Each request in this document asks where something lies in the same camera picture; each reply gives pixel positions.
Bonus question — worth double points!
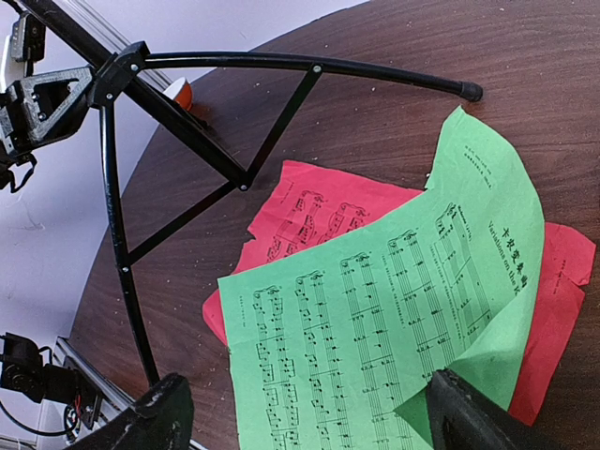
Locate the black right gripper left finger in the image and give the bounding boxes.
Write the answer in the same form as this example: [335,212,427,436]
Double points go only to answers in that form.
[70,373,194,450]

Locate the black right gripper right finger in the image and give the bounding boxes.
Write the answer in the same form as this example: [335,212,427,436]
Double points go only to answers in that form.
[426,369,562,450]

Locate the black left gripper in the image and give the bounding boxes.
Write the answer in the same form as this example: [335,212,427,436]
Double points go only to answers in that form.
[1,67,94,164]

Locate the black music stand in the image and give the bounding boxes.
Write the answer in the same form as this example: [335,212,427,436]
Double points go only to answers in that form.
[22,1,484,385]

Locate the green cloth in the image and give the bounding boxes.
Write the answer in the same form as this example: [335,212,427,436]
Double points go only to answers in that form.
[218,109,545,449]

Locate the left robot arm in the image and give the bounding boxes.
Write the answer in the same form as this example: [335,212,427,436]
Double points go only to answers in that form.
[1,67,94,403]

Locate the left circuit board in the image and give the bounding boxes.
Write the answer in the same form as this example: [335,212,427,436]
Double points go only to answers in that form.
[63,395,102,444]

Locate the orange white bowl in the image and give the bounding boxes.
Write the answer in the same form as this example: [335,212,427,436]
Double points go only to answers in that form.
[163,77,193,111]

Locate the aluminium front rail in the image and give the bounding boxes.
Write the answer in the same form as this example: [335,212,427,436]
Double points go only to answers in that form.
[53,337,203,449]

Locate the left aluminium frame post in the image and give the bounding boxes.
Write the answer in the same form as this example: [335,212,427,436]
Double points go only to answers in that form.
[57,0,173,93]

